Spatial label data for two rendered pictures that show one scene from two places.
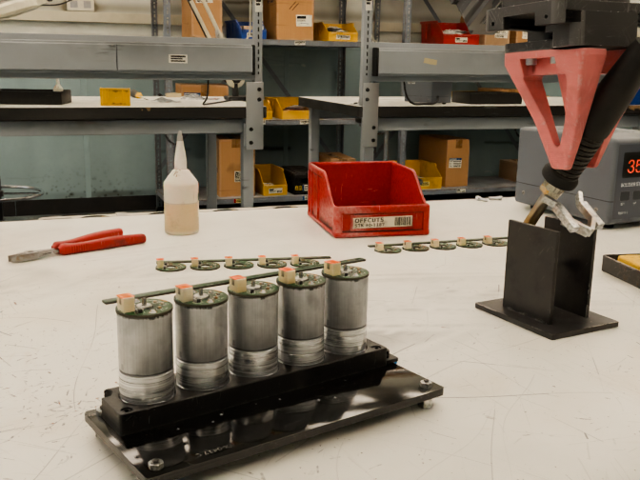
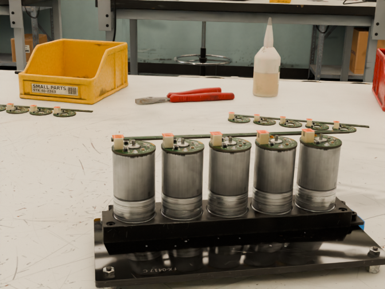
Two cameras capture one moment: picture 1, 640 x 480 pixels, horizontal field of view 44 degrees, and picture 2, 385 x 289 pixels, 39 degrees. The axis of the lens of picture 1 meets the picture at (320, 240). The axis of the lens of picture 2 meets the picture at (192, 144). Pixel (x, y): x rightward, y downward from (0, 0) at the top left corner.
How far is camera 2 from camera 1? 0.11 m
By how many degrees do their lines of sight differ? 25
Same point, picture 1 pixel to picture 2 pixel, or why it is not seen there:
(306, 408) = (255, 250)
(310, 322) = (277, 179)
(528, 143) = not seen: outside the picture
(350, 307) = (317, 171)
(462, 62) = not seen: outside the picture
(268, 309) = (236, 163)
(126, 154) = (291, 38)
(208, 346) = (180, 185)
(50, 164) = (240, 42)
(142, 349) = (124, 179)
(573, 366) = not seen: outside the picture
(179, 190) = (264, 62)
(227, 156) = (363, 44)
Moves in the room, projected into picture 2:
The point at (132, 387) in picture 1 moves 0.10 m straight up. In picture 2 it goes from (118, 207) to (114, 27)
